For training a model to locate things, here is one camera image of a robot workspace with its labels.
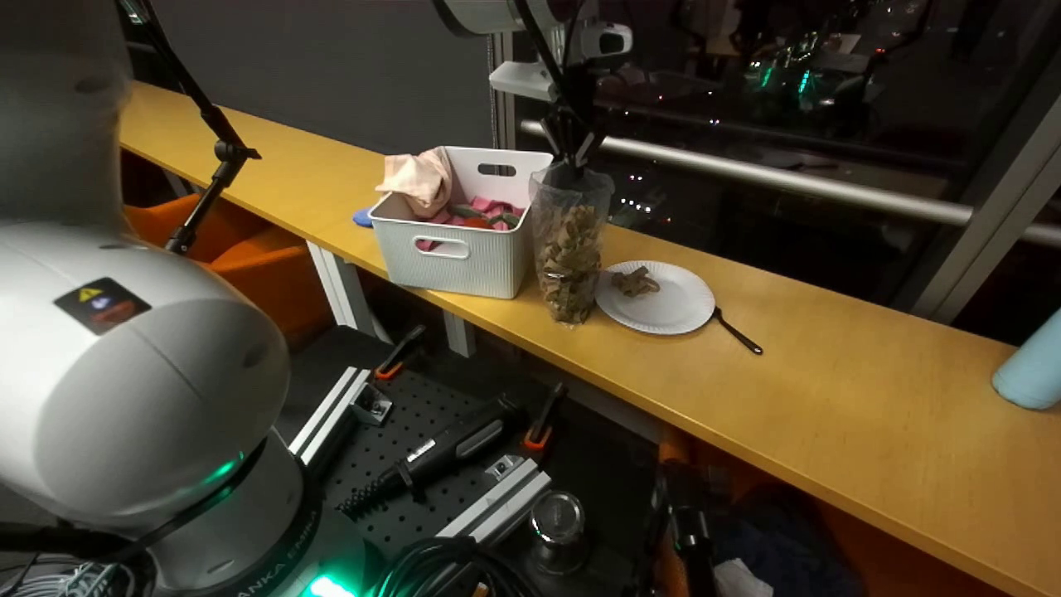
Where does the white round plate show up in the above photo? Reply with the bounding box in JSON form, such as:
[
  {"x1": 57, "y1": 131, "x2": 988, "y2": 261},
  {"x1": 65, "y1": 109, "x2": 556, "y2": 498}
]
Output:
[{"x1": 593, "y1": 259, "x2": 719, "y2": 342}]

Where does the pink cloth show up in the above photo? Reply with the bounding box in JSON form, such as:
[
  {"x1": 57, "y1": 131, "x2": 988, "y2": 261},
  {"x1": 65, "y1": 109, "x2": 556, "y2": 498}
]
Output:
[{"x1": 440, "y1": 196, "x2": 523, "y2": 233}]

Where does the black clamp orange handle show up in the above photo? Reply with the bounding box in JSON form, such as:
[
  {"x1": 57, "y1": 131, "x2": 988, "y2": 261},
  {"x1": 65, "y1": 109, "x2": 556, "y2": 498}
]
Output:
[
  {"x1": 520, "y1": 378, "x2": 570, "y2": 458},
  {"x1": 373, "y1": 320, "x2": 427, "y2": 389}
]

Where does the aluminium extrusion rail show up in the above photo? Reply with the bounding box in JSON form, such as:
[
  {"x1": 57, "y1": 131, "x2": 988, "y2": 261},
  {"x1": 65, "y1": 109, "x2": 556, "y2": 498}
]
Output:
[
  {"x1": 435, "y1": 453, "x2": 554, "y2": 547},
  {"x1": 284, "y1": 362, "x2": 379, "y2": 468}
]

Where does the white plastic storage bin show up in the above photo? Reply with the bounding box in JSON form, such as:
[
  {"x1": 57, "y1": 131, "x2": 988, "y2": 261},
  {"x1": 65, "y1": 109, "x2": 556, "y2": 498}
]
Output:
[{"x1": 366, "y1": 143, "x2": 556, "y2": 300}]

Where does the large orange chair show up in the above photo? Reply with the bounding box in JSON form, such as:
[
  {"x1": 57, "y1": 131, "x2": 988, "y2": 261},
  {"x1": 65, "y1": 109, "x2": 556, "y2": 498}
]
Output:
[{"x1": 125, "y1": 196, "x2": 334, "y2": 351}]

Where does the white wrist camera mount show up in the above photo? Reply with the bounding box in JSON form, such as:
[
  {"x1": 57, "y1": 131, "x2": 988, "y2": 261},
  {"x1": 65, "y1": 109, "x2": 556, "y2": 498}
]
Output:
[{"x1": 486, "y1": 58, "x2": 556, "y2": 106}]

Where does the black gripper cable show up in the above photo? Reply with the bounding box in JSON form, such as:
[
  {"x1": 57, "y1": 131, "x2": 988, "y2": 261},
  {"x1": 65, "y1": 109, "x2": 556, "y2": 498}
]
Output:
[{"x1": 510, "y1": 0, "x2": 606, "y2": 126}]

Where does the glass jar with snacks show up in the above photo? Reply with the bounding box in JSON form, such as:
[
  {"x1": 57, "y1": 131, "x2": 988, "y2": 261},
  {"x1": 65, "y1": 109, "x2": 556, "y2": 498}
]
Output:
[{"x1": 527, "y1": 161, "x2": 617, "y2": 329}]

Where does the white table leg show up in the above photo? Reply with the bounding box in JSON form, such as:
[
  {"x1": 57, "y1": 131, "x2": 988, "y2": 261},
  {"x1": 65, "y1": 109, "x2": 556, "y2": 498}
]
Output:
[{"x1": 304, "y1": 237, "x2": 393, "y2": 343}]

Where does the small metal cup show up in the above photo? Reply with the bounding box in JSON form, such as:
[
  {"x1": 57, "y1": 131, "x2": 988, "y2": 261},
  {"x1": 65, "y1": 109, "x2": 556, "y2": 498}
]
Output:
[{"x1": 527, "y1": 492, "x2": 589, "y2": 549}]

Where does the metal window railing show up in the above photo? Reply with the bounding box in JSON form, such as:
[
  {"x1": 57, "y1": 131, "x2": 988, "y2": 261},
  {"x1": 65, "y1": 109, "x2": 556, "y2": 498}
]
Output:
[{"x1": 517, "y1": 117, "x2": 1061, "y2": 249}]

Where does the grey slanted window post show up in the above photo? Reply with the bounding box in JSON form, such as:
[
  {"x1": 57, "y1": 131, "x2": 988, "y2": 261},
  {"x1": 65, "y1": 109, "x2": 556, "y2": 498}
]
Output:
[{"x1": 899, "y1": 87, "x2": 1061, "y2": 326}]

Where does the peach cloth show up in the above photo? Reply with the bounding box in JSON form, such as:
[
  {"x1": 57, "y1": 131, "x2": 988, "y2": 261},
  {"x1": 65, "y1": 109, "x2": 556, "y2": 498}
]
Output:
[{"x1": 375, "y1": 149, "x2": 459, "y2": 222}]

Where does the black utensil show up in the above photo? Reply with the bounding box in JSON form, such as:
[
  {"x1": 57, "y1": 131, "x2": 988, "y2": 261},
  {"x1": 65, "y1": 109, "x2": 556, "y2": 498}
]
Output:
[{"x1": 711, "y1": 305, "x2": 771, "y2": 358}]

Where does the black coiled cable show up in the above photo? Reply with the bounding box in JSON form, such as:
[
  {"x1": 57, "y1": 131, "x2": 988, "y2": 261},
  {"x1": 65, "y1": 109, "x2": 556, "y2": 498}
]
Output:
[{"x1": 375, "y1": 538, "x2": 535, "y2": 597}]

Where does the light blue cup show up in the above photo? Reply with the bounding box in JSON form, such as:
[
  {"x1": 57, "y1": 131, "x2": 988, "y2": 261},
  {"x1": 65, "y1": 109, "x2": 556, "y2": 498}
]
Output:
[{"x1": 988, "y1": 305, "x2": 1061, "y2": 415}]

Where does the black camera stand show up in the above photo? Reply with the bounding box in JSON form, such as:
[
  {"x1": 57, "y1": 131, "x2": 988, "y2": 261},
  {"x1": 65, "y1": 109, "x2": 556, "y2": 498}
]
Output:
[{"x1": 114, "y1": 0, "x2": 265, "y2": 261}]

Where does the black hand tool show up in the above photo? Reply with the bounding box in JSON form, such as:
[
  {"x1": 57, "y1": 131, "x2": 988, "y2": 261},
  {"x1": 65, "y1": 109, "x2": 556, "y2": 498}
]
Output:
[{"x1": 342, "y1": 411, "x2": 510, "y2": 516}]

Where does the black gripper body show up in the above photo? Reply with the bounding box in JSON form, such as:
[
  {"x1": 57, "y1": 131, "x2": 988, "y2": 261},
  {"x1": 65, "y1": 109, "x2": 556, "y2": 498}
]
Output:
[{"x1": 540, "y1": 94, "x2": 611, "y2": 147}]

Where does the black perforated breadboard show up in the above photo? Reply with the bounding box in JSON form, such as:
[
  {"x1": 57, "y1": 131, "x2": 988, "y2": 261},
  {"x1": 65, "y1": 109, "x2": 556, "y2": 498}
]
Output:
[{"x1": 318, "y1": 368, "x2": 556, "y2": 560}]

